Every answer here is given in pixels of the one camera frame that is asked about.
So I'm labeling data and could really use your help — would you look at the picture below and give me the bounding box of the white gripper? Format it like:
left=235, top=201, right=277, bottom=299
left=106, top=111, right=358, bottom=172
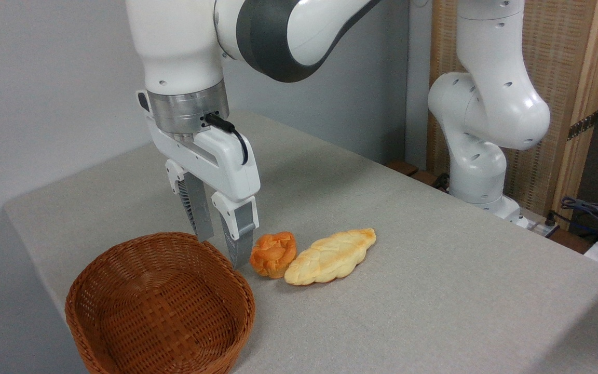
left=136, top=89, right=261, bottom=270

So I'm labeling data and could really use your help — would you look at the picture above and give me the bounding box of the brown woven wicker basket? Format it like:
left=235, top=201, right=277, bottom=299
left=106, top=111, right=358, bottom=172
left=65, top=232, right=256, bottom=374

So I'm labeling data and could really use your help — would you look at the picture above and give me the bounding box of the long pale braided bread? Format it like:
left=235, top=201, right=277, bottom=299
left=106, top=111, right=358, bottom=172
left=284, top=228, right=377, bottom=286

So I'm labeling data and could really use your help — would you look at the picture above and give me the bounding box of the small round orange bun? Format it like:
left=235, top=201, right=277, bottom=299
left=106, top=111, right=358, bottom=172
left=249, top=231, right=298, bottom=279

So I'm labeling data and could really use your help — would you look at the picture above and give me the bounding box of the grey table cloth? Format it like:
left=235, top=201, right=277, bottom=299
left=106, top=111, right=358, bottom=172
left=2, top=111, right=598, bottom=374

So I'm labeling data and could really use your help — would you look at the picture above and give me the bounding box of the wooden rattan folding screen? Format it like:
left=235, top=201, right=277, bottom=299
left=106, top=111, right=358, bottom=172
left=427, top=0, right=598, bottom=231

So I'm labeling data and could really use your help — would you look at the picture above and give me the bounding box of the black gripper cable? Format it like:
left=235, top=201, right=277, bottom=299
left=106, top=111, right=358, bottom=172
left=205, top=112, right=249, bottom=166

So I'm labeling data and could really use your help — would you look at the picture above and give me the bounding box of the bundle of black cables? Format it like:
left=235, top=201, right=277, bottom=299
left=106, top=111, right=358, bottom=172
left=547, top=196, right=598, bottom=245

